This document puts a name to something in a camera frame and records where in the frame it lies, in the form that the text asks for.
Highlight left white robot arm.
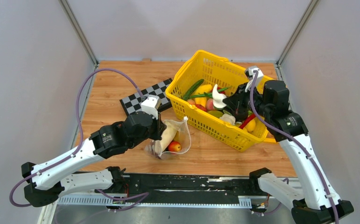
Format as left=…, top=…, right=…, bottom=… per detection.
left=21, top=112, right=166, bottom=207

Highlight green bean pods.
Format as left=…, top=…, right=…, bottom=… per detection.
left=189, top=87, right=229, bottom=99

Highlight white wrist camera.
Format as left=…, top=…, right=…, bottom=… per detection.
left=141, top=95, right=161, bottom=119
left=245, top=66, right=264, bottom=91

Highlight small yellow fruit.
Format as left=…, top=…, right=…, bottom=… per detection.
left=173, top=131, right=180, bottom=142

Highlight clear polka dot zip bag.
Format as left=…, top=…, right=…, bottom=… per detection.
left=144, top=116, right=191, bottom=160

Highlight yellow triangle frame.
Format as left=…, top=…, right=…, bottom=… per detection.
left=263, top=132, right=277, bottom=144

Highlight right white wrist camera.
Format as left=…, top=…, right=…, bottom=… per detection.
left=245, top=66, right=264, bottom=91

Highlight yellow lemon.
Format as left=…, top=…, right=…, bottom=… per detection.
left=243, top=119, right=256, bottom=133

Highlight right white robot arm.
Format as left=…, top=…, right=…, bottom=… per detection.
left=223, top=80, right=354, bottom=224

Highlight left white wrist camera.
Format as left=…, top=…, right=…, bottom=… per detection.
left=141, top=95, right=161, bottom=119

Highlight black grey chessboard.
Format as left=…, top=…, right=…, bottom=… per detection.
left=120, top=78, right=173, bottom=116

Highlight red chili pepper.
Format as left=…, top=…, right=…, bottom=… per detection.
left=239, top=114, right=255, bottom=129

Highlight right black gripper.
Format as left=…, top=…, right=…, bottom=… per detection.
left=223, top=82, right=271, bottom=118

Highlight yellow plastic basket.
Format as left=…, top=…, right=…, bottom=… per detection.
left=165, top=50, right=268, bottom=152

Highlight pink peach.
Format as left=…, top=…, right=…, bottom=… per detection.
left=205, top=98, right=215, bottom=111

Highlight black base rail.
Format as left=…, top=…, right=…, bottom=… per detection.
left=103, top=173, right=267, bottom=204

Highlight green cucumber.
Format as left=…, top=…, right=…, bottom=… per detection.
left=182, top=78, right=204, bottom=101

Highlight white garlic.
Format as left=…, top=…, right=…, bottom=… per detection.
left=219, top=113, right=236, bottom=125

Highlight yellow bell pepper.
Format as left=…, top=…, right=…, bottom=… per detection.
left=194, top=84, right=213, bottom=107

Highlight white oyster mushroom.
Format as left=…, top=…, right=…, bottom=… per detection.
left=212, top=84, right=226, bottom=109

